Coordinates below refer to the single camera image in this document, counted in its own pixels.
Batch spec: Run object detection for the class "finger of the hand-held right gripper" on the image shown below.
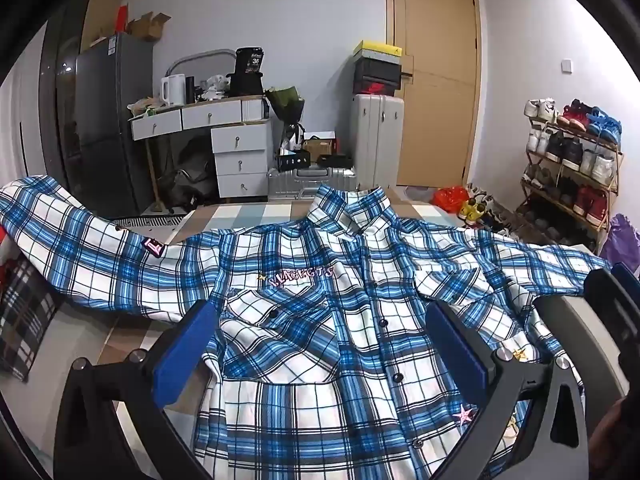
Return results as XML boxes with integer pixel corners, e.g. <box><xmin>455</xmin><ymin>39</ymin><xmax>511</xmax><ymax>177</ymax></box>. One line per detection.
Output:
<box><xmin>611</xmin><ymin>262</ymin><xmax>640</xmax><ymax>293</ymax></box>
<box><xmin>584</xmin><ymin>269</ymin><xmax>640</xmax><ymax>341</ymax></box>

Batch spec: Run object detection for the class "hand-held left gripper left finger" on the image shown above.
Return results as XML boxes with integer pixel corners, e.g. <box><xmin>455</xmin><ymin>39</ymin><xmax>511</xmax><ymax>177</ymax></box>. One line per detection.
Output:
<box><xmin>52</xmin><ymin>300</ymin><xmax>221</xmax><ymax>480</ymax></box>

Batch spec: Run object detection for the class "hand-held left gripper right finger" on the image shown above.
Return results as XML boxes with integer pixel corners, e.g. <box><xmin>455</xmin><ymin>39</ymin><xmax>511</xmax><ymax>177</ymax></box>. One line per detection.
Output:
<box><xmin>425</xmin><ymin>301</ymin><xmax>588</xmax><ymax>480</ymax></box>

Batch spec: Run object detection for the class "blue white plaid shirt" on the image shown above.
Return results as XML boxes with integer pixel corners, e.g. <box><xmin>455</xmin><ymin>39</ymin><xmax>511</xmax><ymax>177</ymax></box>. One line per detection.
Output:
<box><xmin>0</xmin><ymin>175</ymin><xmax>613</xmax><ymax>480</ymax></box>

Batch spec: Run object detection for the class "purple bag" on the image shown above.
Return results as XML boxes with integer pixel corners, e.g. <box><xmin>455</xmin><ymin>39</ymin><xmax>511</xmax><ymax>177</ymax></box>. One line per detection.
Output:
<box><xmin>599</xmin><ymin>213</ymin><xmax>640</xmax><ymax>276</ymax></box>

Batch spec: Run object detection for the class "wooden shoe rack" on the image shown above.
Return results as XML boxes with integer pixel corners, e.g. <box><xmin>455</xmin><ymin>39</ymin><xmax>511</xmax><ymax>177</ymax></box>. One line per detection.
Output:
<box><xmin>515</xmin><ymin>115</ymin><xmax>626</xmax><ymax>256</ymax></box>

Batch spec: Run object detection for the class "yellow sneaker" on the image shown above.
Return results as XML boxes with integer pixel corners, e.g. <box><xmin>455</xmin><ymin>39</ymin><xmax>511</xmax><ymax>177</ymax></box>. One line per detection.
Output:
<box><xmin>457</xmin><ymin>199</ymin><xmax>490</xmax><ymax>223</ymax></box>

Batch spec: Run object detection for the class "red plastic bag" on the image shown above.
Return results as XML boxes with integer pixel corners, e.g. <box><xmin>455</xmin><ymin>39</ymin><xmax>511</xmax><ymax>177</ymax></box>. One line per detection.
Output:
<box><xmin>432</xmin><ymin>186</ymin><xmax>471</xmax><ymax>217</ymax></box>

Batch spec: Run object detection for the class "checkered brown blue sheet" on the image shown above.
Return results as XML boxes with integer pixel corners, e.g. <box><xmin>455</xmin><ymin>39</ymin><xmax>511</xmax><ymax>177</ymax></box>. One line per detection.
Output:
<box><xmin>0</xmin><ymin>187</ymin><xmax>601</xmax><ymax>480</ymax></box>

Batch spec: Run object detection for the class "black backpack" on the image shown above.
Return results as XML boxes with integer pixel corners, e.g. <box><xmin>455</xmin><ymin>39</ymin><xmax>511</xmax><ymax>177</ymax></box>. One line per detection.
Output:
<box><xmin>167</xmin><ymin>137</ymin><xmax>218</xmax><ymax>211</ymax></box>

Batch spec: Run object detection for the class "white desk with drawers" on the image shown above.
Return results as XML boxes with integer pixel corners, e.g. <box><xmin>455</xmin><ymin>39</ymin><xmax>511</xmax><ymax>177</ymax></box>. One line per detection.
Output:
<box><xmin>130</xmin><ymin>95</ymin><xmax>273</xmax><ymax>211</ymax></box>

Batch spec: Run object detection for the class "silver suitcase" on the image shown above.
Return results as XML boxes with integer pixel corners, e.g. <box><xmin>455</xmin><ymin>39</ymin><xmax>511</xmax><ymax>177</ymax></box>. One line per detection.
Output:
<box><xmin>267</xmin><ymin>165</ymin><xmax>358</xmax><ymax>201</ymax></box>

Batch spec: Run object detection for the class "flat black box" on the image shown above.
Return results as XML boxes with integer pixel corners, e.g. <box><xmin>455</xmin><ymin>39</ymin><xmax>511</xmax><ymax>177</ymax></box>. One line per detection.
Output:
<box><xmin>277</xmin><ymin>150</ymin><xmax>311</xmax><ymax>171</ymax></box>

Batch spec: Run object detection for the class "light grey upright suitcase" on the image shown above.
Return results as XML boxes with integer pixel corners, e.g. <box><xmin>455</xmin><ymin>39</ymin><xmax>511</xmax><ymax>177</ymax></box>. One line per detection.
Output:
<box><xmin>352</xmin><ymin>92</ymin><xmax>405</xmax><ymax>188</ymax></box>

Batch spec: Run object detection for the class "dark grey refrigerator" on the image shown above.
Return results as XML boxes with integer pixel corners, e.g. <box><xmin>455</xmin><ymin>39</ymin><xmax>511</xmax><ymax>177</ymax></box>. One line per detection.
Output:
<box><xmin>75</xmin><ymin>34</ymin><xmax>156</xmax><ymax>218</ymax></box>

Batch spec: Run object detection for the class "brown cardboard box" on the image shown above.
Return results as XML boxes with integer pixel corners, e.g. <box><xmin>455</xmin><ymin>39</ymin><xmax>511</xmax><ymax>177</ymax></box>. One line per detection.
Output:
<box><xmin>302</xmin><ymin>132</ymin><xmax>337</xmax><ymax>161</ymax></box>

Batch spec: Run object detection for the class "white electric kettle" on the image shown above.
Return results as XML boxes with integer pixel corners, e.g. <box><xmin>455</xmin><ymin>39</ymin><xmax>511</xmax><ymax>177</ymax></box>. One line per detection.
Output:
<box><xmin>160</xmin><ymin>74</ymin><xmax>186</xmax><ymax>107</ymax></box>

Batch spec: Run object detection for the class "dark green bouquet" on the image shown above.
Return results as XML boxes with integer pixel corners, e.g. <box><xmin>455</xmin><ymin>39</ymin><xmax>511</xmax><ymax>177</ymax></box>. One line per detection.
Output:
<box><xmin>265</xmin><ymin>86</ymin><xmax>306</xmax><ymax>146</ymax></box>

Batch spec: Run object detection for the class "wooden door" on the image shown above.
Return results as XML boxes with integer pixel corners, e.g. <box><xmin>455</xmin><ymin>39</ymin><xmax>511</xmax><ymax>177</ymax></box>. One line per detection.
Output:
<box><xmin>385</xmin><ymin>0</ymin><xmax>483</xmax><ymax>188</ymax></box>

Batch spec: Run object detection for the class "dark glass cabinet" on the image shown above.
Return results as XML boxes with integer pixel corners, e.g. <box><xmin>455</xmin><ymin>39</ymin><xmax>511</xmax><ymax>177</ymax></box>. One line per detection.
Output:
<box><xmin>37</xmin><ymin>15</ymin><xmax>83</xmax><ymax>186</ymax></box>

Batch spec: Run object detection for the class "red black shoebox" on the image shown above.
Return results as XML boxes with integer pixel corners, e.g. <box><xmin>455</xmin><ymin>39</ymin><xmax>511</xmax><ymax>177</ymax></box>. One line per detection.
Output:
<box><xmin>352</xmin><ymin>80</ymin><xmax>401</xmax><ymax>96</ymax></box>

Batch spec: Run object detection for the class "black printed bag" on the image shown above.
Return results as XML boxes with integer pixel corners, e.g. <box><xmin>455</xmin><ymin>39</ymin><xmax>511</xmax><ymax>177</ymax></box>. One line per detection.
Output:
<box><xmin>226</xmin><ymin>47</ymin><xmax>266</xmax><ymax>97</ymax></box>

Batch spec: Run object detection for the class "yellow lid shoebox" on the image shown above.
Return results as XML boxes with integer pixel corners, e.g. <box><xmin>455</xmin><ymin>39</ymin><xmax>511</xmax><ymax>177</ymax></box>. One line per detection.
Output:
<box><xmin>352</xmin><ymin>40</ymin><xmax>403</xmax><ymax>63</ymax></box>

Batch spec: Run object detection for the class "open cardboard box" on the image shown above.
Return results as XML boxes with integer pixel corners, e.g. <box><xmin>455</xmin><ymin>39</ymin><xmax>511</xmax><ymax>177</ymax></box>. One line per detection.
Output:
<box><xmin>125</xmin><ymin>11</ymin><xmax>171</xmax><ymax>42</ymax></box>

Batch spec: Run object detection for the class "grey arched mirror frame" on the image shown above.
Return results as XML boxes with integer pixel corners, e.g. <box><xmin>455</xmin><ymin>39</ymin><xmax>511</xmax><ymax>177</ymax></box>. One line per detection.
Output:
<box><xmin>165</xmin><ymin>49</ymin><xmax>237</xmax><ymax>96</ymax></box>

